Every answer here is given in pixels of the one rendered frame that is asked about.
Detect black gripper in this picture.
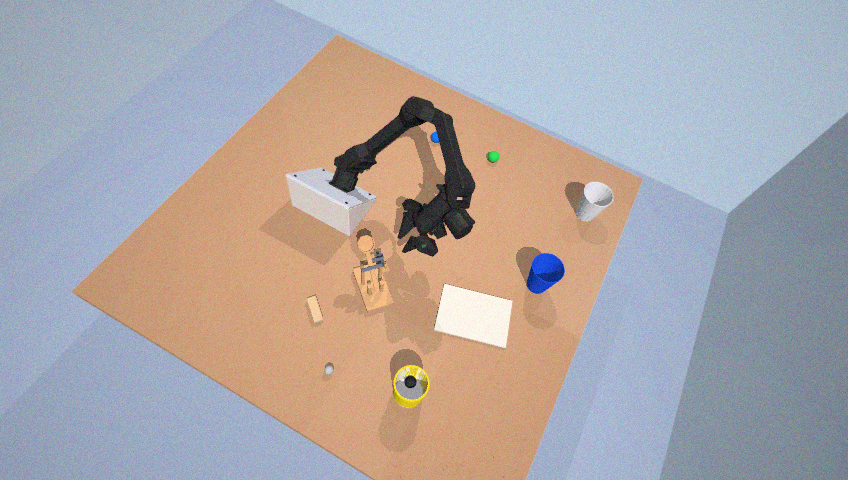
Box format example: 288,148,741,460
398,199,444,257

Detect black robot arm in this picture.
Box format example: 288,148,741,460
329,96,475,239

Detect white rectangular sheet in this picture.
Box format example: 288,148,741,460
434,284,512,348

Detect grey paper cup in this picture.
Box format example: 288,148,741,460
576,182,613,222

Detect yellow cup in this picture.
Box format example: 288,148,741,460
393,365,430,408

